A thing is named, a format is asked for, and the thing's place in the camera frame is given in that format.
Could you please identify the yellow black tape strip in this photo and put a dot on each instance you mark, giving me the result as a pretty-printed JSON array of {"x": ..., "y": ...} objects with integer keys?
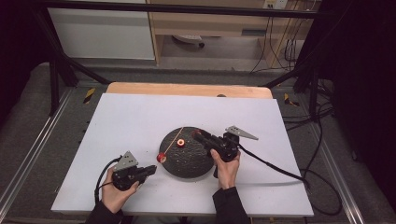
[
  {"x": 89, "y": 95},
  {"x": 290, "y": 100}
]

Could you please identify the white wall socket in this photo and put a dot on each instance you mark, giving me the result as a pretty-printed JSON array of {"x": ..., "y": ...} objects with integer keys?
[{"x": 275, "y": 3}]

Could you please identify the aluminium floor rail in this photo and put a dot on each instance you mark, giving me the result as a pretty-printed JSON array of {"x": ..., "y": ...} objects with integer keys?
[
  {"x": 34, "y": 146},
  {"x": 336, "y": 174}
]

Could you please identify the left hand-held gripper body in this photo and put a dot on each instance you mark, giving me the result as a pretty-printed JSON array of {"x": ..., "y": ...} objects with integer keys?
[{"x": 127, "y": 174}]

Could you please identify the light wooden desk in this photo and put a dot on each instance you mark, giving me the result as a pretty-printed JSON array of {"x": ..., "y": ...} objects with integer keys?
[{"x": 211, "y": 26}]

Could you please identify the white cabinet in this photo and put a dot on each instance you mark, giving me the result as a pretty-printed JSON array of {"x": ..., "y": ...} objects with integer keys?
[{"x": 102, "y": 34}]

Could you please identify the dark curtain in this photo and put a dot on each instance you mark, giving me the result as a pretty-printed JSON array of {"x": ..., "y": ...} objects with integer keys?
[
  {"x": 364, "y": 93},
  {"x": 15, "y": 46}
]

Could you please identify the black metal crossbar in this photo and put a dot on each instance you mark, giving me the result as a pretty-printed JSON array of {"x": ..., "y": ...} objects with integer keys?
[{"x": 186, "y": 8}]

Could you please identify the black metal stand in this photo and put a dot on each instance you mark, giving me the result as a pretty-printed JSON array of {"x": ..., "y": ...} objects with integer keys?
[
  {"x": 54, "y": 81},
  {"x": 313, "y": 93}
]

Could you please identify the person's right hand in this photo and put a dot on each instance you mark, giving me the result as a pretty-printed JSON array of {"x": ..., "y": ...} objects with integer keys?
[{"x": 226, "y": 172}]

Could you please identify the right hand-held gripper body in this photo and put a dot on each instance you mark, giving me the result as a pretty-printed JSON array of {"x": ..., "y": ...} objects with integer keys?
[{"x": 229, "y": 144}]

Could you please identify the white board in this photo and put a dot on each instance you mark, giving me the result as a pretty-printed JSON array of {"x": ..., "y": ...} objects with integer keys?
[{"x": 140, "y": 118}]

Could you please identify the thin wooden skewer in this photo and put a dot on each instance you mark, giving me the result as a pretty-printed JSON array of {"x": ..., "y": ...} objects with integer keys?
[{"x": 174, "y": 140}]

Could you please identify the round black plate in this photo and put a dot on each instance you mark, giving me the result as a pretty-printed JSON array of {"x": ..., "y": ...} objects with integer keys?
[{"x": 186, "y": 165}]

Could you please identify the white chair base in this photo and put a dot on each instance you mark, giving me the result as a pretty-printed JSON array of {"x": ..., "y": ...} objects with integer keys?
[{"x": 188, "y": 39}]

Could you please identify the person's left hand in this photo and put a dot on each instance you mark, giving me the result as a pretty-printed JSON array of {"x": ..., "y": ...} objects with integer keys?
[{"x": 115, "y": 196}]

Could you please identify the wooden table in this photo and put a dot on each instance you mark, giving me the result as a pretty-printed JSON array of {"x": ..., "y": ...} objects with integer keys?
[{"x": 186, "y": 89}]

